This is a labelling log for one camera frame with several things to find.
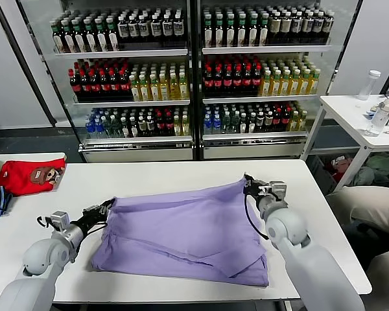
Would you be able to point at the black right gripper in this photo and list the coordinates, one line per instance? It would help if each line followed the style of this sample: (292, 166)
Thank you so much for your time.
(266, 194)

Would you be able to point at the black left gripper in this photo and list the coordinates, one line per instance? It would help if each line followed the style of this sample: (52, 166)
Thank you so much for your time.
(86, 223)

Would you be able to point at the purple t-shirt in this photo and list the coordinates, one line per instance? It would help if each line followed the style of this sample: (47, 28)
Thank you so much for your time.
(181, 233)

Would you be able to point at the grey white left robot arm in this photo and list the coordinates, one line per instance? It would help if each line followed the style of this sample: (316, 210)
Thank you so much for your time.
(42, 259)

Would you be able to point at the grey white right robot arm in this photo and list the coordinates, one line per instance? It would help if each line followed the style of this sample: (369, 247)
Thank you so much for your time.
(298, 246)

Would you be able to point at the green clothes pile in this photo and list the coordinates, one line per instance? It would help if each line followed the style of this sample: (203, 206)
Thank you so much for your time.
(385, 168)

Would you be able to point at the glass beverage display cooler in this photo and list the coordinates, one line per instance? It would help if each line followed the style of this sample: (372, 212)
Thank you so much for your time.
(138, 154)
(252, 151)

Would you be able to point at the white metal cooler shelf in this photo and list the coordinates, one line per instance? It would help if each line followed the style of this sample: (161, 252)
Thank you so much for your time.
(261, 99)
(264, 48)
(132, 103)
(138, 138)
(122, 52)
(255, 135)

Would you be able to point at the green cap dark tea bottle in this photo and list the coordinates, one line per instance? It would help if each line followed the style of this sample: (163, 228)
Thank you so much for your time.
(124, 127)
(91, 37)
(102, 37)
(242, 124)
(133, 126)
(229, 33)
(252, 33)
(80, 37)
(263, 33)
(218, 33)
(207, 33)
(69, 38)
(113, 37)
(59, 38)
(251, 123)
(241, 33)

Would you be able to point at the dark bottle black white label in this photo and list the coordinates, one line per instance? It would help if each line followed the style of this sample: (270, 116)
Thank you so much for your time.
(296, 26)
(142, 125)
(123, 30)
(178, 29)
(156, 29)
(167, 29)
(134, 30)
(327, 25)
(150, 125)
(145, 29)
(268, 120)
(317, 25)
(307, 26)
(260, 122)

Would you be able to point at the dark plastic crate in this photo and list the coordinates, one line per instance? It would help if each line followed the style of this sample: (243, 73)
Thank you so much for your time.
(321, 176)

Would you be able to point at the red cap cola bottle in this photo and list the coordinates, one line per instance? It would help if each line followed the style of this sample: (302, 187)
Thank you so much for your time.
(226, 80)
(216, 80)
(255, 80)
(124, 85)
(236, 80)
(246, 80)
(94, 85)
(277, 120)
(84, 85)
(168, 125)
(104, 85)
(285, 119)
(207, 80)
(114, 85)
(74, 85)
(159, 125)

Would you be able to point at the blue label water bottle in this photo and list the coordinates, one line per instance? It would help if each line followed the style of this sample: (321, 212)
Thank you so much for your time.
(216, 124)
(90, 127)
(207, 124)
(99, 127)

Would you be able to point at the red cartoon print t-shirt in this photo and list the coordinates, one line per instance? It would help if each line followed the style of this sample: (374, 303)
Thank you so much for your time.
(19, 179)

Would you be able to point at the red cloth heap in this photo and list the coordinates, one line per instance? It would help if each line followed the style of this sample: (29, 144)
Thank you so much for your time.
(342, 168)

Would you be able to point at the small white table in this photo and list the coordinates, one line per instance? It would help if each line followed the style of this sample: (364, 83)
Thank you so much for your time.
(29, 157)

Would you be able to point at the white side table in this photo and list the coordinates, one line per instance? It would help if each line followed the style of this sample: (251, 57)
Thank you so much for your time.
(350, 110)

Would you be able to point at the black chair seat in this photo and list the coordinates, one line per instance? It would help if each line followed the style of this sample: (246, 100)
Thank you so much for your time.
(366, 239)

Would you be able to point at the small blue item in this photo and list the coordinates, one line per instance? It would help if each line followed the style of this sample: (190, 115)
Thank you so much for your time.
(370, 112)

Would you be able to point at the clear bottle white cap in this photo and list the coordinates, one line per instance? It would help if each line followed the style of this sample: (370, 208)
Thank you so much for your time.
(369, 87)

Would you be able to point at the dark bottle beige label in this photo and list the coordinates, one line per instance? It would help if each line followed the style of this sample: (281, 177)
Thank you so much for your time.
(285, 27)
(274, 27)

